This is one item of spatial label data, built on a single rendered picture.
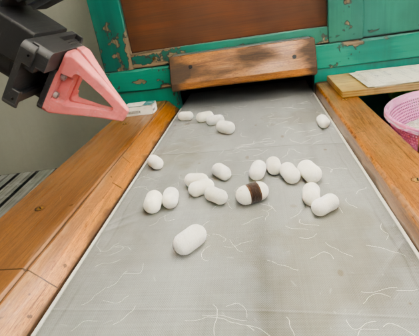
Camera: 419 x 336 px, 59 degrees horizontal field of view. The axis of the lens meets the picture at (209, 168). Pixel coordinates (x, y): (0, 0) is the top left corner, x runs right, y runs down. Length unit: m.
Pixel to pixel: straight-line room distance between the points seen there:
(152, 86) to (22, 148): 1.22
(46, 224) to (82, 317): 0.13
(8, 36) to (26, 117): 1.54
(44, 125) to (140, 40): 1.11
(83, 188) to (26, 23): 0.20
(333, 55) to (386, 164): 0.44
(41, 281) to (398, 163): 0.37
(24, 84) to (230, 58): 0.48
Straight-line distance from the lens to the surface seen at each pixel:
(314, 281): 0.31
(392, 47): 0.87
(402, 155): 0.46
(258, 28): 0.84
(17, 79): 0.39
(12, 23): 0.39
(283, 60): 0.78
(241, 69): 0.78
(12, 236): 0.42
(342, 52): 0.85
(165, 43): 0.86
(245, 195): 0.40
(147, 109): 0.76
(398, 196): 0.38
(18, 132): 1.97
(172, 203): 0.42
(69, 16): 1.76
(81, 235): 0.41
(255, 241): 0.36
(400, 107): 0.67
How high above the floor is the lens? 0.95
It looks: 23 degrees down
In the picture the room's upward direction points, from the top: 9 degrees counter-clockwise
